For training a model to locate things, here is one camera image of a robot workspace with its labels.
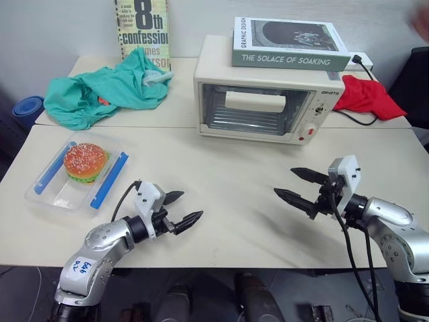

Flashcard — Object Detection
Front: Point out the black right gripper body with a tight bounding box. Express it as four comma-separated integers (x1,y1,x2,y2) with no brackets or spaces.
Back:
314,177,347,219

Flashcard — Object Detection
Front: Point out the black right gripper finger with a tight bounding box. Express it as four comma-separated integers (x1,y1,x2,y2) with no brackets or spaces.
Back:
290,166,331,186
273,187,320,221

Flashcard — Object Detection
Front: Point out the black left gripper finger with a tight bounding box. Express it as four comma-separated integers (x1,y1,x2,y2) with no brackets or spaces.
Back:
164,190,186,207
172,210,204,235

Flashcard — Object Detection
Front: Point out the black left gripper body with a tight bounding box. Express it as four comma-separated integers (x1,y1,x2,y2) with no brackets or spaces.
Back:
150,207,178,237

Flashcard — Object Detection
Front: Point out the glass oven door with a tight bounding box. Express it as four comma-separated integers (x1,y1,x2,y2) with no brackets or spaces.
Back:
198,82,314,137

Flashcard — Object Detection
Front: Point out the cream toaster oven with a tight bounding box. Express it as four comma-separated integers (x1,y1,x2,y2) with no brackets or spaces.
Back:
192,34,343,146

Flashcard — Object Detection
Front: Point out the blurred person hand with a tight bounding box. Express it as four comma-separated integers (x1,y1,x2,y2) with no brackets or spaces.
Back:
407,2,429,42

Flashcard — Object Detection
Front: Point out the blue container latch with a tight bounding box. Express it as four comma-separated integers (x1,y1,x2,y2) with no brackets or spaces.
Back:
89,152,130,210
34,144,73,195

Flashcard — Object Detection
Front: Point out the red cloth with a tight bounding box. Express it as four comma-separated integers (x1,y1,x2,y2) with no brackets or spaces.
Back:
331,74,408,121

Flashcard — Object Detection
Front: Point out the clear plastic container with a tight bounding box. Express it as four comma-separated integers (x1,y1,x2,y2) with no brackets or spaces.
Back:
25,130,131,218

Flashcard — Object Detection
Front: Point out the toy hamburger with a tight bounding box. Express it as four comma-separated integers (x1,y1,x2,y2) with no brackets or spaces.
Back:
63,143,111,186

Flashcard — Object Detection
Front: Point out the green Solace of Soaking book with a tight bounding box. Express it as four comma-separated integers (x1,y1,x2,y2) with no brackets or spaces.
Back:
231,16,352,72

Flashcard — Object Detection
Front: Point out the pale blue cloth piece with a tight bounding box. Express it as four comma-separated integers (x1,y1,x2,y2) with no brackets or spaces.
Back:
142,69,174,87

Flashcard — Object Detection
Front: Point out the white power strip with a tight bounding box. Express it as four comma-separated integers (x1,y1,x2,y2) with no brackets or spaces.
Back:
341,52,374,72

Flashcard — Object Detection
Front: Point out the teal cloth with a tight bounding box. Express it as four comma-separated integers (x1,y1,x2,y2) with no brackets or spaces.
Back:
43,47,175,131

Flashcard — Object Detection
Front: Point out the black chair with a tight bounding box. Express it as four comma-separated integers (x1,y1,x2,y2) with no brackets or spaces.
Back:
388,46,429,152

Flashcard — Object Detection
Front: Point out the blue rolled mat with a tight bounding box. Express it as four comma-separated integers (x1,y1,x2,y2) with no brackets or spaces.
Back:
12,95,46,127

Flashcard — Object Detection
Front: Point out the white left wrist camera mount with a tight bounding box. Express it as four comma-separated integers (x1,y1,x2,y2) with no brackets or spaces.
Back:
133,181,168,219

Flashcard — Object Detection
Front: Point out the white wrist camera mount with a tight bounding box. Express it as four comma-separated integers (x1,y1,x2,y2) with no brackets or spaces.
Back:
327,154,362,215
133,181,168,219

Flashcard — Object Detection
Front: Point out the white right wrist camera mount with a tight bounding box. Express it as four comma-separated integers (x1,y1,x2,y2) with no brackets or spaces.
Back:
327,154,362,215

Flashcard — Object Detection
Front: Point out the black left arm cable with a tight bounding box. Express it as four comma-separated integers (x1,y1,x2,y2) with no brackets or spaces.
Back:
110,180,142,222

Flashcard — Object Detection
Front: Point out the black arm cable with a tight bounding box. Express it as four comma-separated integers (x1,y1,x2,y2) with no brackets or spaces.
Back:
328,183,383,322
110,180,142,222
361,223,381,306

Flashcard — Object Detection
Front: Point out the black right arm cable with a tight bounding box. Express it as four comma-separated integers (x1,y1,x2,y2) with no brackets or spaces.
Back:
361,223,381,306
328,183,383,322

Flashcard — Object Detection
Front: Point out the black power cord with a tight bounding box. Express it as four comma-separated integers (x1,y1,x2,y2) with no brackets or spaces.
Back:
333,54,381,127

